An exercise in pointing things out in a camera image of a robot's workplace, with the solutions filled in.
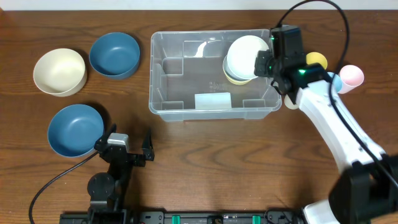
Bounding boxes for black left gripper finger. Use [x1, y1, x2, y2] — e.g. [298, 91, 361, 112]
[141, 129, 155, 161]
[94, 124, 117, 151]

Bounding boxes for yellow cup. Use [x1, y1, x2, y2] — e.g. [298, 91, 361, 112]
[306, 52, 328, 70]

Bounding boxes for cream cup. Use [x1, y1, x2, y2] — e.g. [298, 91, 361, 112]
[284, 95, 299, 110]

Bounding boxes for white small bowl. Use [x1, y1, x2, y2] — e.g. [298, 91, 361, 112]
[227, 35, 269, 80]

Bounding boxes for light blue cup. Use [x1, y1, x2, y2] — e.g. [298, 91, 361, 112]
[328, 72, 343, 93]

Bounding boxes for pink cup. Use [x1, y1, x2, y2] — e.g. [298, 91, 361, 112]
[338, 65, 364, 94]

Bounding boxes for clear plastic storage bin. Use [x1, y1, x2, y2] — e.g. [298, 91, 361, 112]
[149, 29, 282, 121]

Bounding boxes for light blue small bowl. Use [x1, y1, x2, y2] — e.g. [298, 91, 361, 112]
[223, 56, 249, 81]

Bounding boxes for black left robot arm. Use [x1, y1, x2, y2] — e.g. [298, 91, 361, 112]
[87, 124, 155, 223]

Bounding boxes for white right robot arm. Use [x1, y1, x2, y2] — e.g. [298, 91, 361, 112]
[254, 26, 397, 223]

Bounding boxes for blue large bowl near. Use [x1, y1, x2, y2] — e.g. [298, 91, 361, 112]
[47, 104, 104, 157]

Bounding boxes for blue large bowl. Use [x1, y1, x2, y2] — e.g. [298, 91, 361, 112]
[47, 104, 104, 157]
[89, 32, 141, 80]

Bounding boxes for cream large bowl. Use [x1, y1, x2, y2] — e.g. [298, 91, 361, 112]
[33, 49, 88, 97]

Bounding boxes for blue large bowl far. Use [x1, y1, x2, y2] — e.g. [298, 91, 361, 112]
[89, 32, 141, 80]

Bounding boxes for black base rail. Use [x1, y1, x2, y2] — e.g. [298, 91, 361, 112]
[59, 209, 306, 224]

